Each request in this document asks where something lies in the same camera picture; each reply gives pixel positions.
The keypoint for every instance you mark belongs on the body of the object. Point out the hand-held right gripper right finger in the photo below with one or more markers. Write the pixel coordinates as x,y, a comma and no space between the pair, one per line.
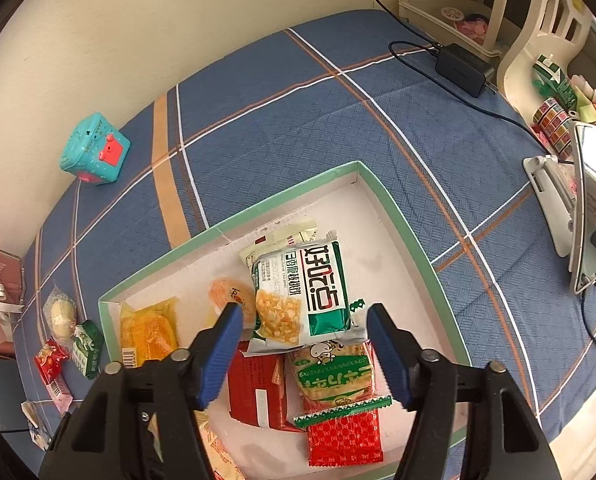
388,355

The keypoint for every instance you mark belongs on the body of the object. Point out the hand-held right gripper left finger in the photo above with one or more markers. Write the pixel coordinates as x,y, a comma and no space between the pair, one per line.
223,355

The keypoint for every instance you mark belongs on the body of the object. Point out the red white biscuit packet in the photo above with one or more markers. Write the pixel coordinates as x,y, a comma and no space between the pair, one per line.
258,385

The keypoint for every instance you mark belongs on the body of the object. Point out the green mushroom cracker packet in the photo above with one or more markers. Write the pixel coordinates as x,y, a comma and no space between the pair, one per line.
328,375

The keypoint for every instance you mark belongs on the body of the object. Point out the white box with green rim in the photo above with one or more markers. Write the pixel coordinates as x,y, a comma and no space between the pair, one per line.
408,270

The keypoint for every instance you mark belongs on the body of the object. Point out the red patterned snack packet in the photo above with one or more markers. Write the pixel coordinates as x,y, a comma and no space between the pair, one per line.
343,440

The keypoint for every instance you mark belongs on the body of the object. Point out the green white corn snack packet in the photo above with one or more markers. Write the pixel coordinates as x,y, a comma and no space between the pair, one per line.
303,300

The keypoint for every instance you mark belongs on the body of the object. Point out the tan swiss roll packet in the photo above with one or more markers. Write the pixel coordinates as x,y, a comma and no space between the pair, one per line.
218,455

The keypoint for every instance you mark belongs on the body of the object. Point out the orange round wrapped pastry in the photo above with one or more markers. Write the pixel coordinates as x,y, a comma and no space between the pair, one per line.
223,292

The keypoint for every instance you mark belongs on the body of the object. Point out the yellow cake packet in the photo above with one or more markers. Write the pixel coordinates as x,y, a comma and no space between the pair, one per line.
145,330

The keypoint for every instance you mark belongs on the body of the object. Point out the dark green snack packet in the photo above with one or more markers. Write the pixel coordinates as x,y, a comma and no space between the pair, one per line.
88,347

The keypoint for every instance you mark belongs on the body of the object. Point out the cream sachet packet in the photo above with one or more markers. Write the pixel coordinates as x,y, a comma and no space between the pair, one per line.
288,232

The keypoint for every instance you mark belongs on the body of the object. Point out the clear packet with white bun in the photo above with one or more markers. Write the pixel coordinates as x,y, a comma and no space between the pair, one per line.
62,317

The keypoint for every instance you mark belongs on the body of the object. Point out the pink snack packet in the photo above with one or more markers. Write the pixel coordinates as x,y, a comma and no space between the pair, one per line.
60,397

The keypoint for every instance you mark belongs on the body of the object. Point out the red glossy snack packet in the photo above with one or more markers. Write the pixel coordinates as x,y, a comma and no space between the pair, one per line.
50,360

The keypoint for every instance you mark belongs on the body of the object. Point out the white phone stand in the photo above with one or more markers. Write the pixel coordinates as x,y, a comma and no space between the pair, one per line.
548,195

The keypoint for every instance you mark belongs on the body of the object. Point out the teal toy box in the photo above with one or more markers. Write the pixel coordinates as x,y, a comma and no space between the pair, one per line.
95,152

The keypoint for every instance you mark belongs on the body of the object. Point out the phone in white case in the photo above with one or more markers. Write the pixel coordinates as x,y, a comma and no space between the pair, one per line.
588,200

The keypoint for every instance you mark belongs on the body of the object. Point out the blue plaid tablecloth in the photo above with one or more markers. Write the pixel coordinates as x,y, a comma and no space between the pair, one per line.
303,110

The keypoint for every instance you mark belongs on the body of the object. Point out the colourful tape roll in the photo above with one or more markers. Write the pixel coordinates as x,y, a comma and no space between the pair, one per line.
553,122

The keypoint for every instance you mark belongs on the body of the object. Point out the black power adapter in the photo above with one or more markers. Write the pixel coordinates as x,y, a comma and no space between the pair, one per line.
463,67

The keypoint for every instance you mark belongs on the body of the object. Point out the green white carton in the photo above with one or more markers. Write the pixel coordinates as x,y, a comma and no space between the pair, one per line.
555,80

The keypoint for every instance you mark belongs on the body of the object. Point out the white plastic rack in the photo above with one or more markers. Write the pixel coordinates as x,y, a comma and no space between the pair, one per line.
523,55

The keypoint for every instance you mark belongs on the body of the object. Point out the cream wooden shelf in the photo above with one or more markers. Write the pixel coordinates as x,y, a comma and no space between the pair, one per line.
428,12

